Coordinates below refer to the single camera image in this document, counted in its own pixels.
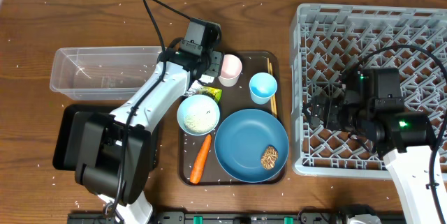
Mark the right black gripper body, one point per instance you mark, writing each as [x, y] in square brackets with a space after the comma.
[339, 116]

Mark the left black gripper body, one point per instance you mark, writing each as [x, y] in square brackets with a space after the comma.
[212, 63]

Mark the pink and white cup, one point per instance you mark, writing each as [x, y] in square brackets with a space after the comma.
[231, 69]

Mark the green foil snack wrapper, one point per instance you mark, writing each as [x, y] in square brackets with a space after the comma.
[198, 88]

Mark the light blue rice bowl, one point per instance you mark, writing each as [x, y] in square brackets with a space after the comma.
[198, 115]

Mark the light blue cup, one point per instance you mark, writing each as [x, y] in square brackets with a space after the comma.
[262, 87]

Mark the orange carrot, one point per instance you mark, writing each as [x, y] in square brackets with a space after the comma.
[200, 161]

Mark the white napkin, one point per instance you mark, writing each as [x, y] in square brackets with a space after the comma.
[206, 79]

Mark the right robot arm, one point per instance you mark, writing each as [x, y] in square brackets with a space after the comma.
[372, 107]

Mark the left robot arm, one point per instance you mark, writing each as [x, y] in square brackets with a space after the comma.
[123, 193]

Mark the grey dishwasher rack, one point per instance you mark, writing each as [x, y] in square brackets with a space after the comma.
[326, 39]

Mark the wooden chopstick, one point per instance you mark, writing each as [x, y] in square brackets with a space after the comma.
[273, 98]
[268, 59]

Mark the brown patterned food piece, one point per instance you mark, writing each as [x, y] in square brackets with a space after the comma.
[269, 158]

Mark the blue plate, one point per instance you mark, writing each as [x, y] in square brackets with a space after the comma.
[242, 139]

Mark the clear plastic bin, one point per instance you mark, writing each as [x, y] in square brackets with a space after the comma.
[102, 73]

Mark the brown serving tray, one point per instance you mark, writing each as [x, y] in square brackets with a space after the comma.
[238, 98]

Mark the black plastic tray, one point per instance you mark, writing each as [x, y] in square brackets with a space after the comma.
[89, 140]

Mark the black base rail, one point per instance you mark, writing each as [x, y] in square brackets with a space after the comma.
[178, 217]

